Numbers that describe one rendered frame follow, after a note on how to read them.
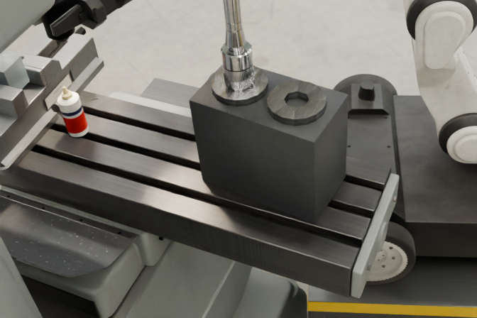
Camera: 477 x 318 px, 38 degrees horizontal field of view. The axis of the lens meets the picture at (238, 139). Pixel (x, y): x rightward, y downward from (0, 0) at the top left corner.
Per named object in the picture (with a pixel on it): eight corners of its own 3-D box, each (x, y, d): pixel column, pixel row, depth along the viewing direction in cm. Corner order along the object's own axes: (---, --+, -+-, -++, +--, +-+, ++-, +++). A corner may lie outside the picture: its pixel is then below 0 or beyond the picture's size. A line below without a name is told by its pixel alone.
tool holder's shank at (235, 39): (221, 51, 102) (214, -15, 95) (231, 39, 104) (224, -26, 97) (240, 55, 101) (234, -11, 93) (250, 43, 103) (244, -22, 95)
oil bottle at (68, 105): (76, 121, 134) (61, 77, 127) (93, 126, 133) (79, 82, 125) (64, 135, 132) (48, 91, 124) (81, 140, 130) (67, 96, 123)
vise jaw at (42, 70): (11, 58, 139) (6, 42, 137) (62, 69, 135) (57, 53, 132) (-7, 76, 135) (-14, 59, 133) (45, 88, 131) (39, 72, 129)
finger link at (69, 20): (48, 22, 108) (78, 3, 111) (54, 38, 110) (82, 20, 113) (55, 25, 107) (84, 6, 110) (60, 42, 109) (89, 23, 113)
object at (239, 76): (219, 86, 107) (215, 58, 103) (233, 69, 110) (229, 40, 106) (246, 94, 105) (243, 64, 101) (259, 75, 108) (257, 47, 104)
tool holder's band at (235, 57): (215, 58, 103) (214, 52, 102) (229, 40, 106) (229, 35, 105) (243, 64, 101) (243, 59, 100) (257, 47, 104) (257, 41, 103)
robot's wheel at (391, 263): (410, 270, 169) (418, 218, 156) (412, 287, 166) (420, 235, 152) (329, 267, 172) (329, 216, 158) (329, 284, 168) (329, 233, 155)
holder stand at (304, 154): (237, 138, 127) (227, 50, 113) (346, 176, 118) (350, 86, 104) (201, 180, 120) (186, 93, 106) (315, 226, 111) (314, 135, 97)
